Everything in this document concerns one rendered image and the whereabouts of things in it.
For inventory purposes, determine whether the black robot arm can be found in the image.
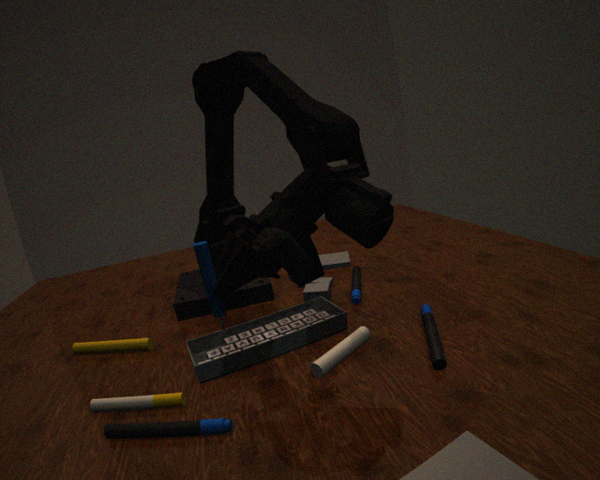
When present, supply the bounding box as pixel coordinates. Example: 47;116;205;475
192;50;394;270

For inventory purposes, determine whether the black marker with blue cap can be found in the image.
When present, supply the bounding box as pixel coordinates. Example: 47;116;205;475
420;304;447;370
351;266;362;304
104;418;233;439

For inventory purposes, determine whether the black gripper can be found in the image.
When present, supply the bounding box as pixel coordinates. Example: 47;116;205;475
212;188;319;300

